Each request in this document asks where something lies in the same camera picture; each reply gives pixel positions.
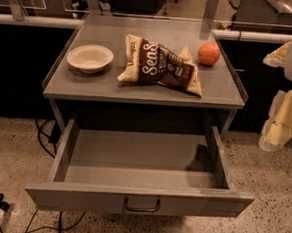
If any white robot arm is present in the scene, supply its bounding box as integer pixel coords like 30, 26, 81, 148
258, 40, 292, 151

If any grey top drawer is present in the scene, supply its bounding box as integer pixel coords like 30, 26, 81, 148
26, 119, 255, 218

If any black floor cable left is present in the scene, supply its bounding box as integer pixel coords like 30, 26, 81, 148
32, 118, 61, 159

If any brown chip bag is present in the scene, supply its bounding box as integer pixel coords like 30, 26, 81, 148
118, 34, 202, 96

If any grey metal cabinet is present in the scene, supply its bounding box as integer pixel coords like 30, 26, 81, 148
43, 15, 248, 132

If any white horizontal rail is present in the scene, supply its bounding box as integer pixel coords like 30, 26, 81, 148
0, 14, 292, 44

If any metal drawer handle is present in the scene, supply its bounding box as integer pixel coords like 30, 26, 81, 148
124, 197, 161, 213

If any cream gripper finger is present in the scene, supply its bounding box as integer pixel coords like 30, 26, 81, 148
263, 42, 290, 68
258, 121, 292, 152

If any orange fruit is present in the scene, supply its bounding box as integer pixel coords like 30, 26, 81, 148
197, 43, 221, 66

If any black cable under drawer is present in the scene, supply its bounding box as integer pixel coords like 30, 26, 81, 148
15, 207, 87, 233

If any white paper bowl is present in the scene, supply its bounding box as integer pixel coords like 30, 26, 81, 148
67, 44, 114, 74

